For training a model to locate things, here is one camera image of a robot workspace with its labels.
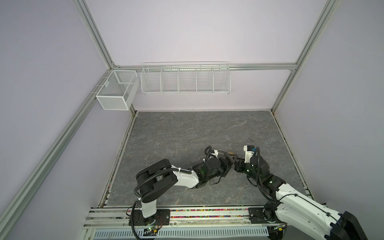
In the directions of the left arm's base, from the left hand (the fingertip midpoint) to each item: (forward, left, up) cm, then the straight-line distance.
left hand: (238, 164), depth 78 cm
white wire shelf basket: (+55, +24, +17) cm, 63 cm away
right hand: (+4, +2, -2) cm, 4 cm away
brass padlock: (+11, 0, -9) cm, 14 cm away
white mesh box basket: (+52, +72, +11) cm, 89 cm away
